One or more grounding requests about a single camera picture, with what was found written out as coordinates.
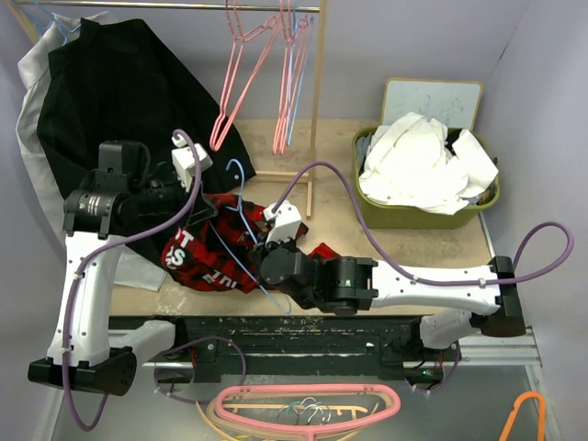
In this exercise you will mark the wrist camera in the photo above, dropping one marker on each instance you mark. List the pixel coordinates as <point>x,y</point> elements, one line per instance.
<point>284,221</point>
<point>185,164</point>

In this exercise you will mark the pink hanger foreground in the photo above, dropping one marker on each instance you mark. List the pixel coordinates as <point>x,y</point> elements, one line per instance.
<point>304,412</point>

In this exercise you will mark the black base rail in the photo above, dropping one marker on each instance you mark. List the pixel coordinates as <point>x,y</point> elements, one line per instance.
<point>384,347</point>

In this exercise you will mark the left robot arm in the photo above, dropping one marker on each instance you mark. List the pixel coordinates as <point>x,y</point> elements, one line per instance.
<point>108,208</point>

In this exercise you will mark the pink hanger left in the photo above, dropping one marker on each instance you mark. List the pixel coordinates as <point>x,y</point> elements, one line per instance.
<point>241,38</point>

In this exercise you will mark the green laundry basket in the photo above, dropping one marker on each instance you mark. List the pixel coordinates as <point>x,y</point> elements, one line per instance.
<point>378,216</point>

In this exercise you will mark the small whiteboard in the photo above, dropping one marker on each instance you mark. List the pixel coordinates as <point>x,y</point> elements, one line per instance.
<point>454,103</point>

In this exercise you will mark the pink hanger right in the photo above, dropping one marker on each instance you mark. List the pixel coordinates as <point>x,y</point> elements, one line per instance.
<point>297,33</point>

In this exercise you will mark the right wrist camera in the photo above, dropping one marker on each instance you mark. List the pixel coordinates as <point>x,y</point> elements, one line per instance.
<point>284,221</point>

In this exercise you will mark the pink hanger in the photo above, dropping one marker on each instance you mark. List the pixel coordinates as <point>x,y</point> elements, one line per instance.
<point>297,33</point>
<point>241,38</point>

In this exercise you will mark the white clothes pile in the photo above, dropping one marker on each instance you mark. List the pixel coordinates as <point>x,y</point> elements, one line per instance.
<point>417,162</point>

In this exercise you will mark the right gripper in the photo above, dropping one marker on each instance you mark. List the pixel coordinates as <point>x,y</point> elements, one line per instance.
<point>259,250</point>

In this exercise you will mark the blue hanger under shirts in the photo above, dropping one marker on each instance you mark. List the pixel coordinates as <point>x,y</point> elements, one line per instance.
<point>66,30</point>

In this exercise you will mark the wooden clothes rack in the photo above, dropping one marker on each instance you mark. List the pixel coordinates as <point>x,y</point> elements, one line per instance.
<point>308,179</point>

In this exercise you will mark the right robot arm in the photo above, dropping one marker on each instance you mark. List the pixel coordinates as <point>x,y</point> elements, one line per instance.
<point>471,300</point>

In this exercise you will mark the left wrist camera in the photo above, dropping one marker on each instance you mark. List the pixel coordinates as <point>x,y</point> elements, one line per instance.
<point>185,164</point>

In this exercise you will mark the white shirt on rack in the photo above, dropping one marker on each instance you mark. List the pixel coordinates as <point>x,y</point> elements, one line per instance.
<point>133,270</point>

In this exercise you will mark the blue wire hanger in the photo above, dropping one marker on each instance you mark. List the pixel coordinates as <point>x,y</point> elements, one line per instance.
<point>239,210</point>

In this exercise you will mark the red black plaid shirt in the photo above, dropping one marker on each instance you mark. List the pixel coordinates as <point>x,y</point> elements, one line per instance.
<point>214,255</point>

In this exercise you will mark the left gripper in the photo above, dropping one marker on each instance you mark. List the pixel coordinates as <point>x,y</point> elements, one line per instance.
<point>200,209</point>

